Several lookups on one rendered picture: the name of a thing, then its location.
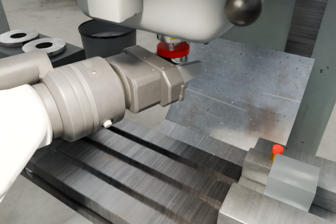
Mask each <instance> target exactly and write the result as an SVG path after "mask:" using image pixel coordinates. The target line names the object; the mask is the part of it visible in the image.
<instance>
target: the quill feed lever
mask: <svg viewBox="0 0 336 224"><path fill-rule="evenodd" d="M224 11H225V15H226V18H227V19H228V21H229V22H230V23H232V24H233V25H235V26H238V27H246V26H249V25H251V24H253V23H254V22H255V21H256V20H257V19H258V18H259V16H260V15H261V12H262V1H261V0H226V3H225V6H224Z"/></svg>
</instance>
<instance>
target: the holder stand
mask: <svg viewBox="0 0 336 224"><path fill-rule="evenodd" d="M39 49H43V50H44V51H45V52H46V54H47V56H48V58H49V60H50V62H51V65H52V67H53V69H54V68H58V67H61V66H65V65H68V64H72V63H75V62H79V61H83V60H86V54H85V49H84V48H81V47H78V46H75V45H73V44H70V43H67V42H65V41H64V40H62V39H60V38H52V37H49V36H47V35H44V34H41V33H39V32H38V31H36V30H33V29H17V30H12V31H8V32H6V33H3V34H1V35H0V59H2V58H7V57H11V56H15V55H19V54H23V53H27V52H31V51H35V50H39Z"/></svg>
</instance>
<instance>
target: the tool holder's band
mask: <svg viewBox="0 0 336 224"><path fill-rule="evenodd" d="M156 50H157V53H158V54H159V55H160V56H162V57H166V58H181V57H184V56H186V55H188V54H189V52H190V45H189V44H188V43H187V42H182V43H181V46H179V47H168V46H166V45H165V42H162V41H161V42H159V43H158V44H157V46H156Z"/></svg>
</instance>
